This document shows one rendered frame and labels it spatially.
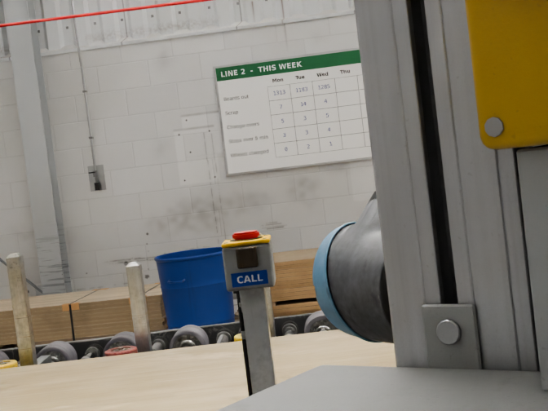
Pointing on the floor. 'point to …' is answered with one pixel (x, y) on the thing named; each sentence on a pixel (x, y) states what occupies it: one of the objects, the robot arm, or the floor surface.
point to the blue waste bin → (195, 288)
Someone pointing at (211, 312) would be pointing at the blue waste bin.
